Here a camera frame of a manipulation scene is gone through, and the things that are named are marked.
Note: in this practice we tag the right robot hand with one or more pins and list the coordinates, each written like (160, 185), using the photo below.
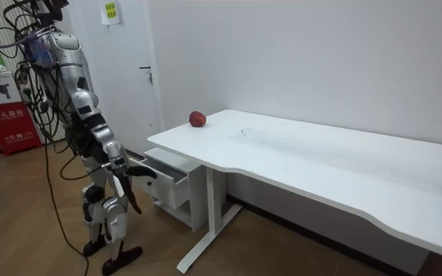
(126, 184)

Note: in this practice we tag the red strawberry soft toy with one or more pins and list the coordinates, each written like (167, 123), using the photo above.
(197, 119)

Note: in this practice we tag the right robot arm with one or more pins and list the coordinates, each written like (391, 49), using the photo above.
(84, 103)

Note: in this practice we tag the robot legs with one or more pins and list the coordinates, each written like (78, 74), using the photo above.
(113, 214)

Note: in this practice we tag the white cabinet drawer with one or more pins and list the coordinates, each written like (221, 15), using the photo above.
(163, 189)

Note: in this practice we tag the white bedside cabinet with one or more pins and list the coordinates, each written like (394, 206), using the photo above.
(200, 199)

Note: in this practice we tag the white door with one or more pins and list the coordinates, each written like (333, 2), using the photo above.
(129, 96)

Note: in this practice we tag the red fire equipment box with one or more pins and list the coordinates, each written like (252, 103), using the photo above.
(12, 128)

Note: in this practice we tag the robot body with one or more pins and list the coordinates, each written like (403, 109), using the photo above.
(54, 76)

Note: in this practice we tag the white paper notice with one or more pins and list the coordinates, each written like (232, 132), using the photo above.
(110, 17)

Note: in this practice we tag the white desk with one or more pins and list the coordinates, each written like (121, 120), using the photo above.
(320, 161)

